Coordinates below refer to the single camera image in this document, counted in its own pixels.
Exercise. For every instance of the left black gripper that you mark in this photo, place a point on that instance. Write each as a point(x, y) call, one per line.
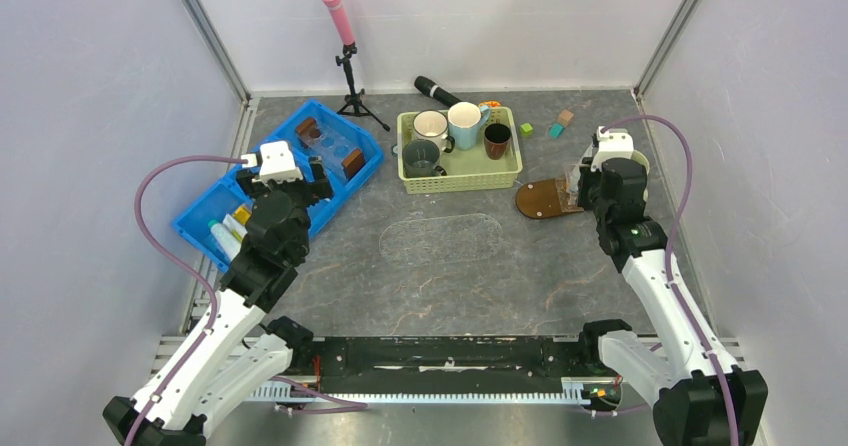
point(315, 190)

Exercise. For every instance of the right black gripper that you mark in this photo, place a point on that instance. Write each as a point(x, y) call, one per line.
point(587, 176)

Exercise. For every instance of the pale green ribbed mug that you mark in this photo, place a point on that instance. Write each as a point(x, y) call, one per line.
point(641, 159)

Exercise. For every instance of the clear textured toothbrush holder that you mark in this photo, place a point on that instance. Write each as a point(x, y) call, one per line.
point(567, 189)

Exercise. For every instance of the dark brown cup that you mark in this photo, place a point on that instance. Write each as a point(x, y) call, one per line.
point(497, 137)

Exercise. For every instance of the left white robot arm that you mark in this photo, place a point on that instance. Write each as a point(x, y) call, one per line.
point(185, 400)

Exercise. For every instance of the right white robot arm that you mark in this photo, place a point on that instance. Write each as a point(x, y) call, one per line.
point(697, 391)

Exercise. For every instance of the brown oval wooden tray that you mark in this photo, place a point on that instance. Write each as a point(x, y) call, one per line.
point(538, 200)

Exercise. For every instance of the clear oval acrylic tray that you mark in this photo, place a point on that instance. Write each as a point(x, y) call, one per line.
point(441, 240)

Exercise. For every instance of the yellow tube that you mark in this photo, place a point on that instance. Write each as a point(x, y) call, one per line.
point(242, 214)

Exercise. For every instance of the blue plastic divided bin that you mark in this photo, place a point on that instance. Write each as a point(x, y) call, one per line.
point(224, 196)

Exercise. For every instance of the brown soap block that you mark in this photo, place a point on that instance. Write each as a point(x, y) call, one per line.
point(353, 163)

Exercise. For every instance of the green capped white tube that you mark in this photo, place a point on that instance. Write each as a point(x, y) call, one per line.
point(226, 241)

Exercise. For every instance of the teal block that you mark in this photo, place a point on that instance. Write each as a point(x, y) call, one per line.
point(556, 130)

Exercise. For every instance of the brown wooden block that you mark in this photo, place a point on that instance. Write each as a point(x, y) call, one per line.
point(565, 117)

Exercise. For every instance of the black mini tripod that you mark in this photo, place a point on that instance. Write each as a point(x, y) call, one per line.
point(354, 105)

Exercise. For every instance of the green cube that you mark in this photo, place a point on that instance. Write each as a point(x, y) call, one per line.
point(526, 129)

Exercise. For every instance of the pale green plastic basket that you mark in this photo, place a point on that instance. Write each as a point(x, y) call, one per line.
point(473, 169)

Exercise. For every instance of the dark grey mug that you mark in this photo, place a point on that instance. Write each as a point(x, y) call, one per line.
point(421, 159)

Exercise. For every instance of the cream mug brown rim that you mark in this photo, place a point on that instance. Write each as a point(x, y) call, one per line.
point(433, 125)

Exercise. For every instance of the light blue mug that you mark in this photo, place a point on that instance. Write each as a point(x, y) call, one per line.
point(465, 121)

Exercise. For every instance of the black microphone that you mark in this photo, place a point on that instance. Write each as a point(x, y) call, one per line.
point(431, 89)

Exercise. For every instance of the pink microphone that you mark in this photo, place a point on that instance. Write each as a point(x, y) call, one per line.
point(341, 21)

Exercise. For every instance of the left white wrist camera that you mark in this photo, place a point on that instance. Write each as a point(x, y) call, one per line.
point(274, 161)

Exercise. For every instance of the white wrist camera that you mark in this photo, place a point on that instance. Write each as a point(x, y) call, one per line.
point(607, 144)
point(274, 161)

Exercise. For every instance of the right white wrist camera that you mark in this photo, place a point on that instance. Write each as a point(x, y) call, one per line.
point(607, 144)

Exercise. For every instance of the white comb cable duct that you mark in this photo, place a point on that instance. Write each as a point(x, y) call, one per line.
point(569, 394)

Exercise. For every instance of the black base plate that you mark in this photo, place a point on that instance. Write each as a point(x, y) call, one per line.
point(451, 365)

